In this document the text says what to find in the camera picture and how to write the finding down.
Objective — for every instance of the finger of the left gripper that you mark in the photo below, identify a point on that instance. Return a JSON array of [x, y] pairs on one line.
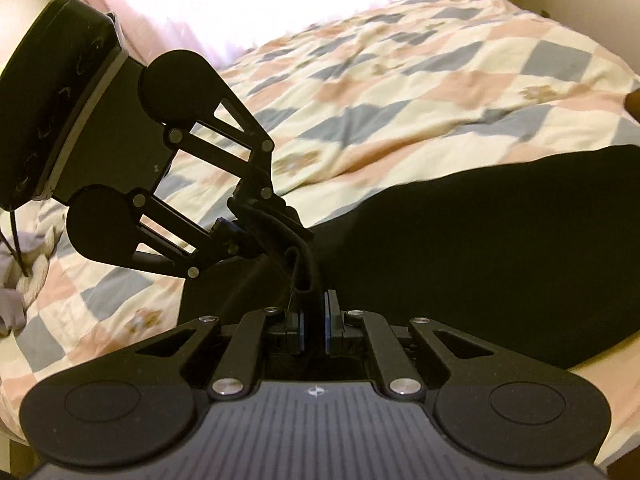
[[139, 231], [180, 90]]

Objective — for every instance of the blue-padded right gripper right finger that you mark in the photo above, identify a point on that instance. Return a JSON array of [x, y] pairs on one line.
[[366, 336]]

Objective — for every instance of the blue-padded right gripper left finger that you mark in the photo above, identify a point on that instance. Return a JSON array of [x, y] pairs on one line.
[[266, 344]]

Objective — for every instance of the black garment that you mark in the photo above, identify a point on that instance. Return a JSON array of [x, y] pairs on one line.
[[541, 258]]

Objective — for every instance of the grey garment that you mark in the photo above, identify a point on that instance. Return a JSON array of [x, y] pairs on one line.
[[12, 302]]

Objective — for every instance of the checkered quilt bedspread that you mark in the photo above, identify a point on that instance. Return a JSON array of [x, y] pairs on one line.
[[412, 92]]

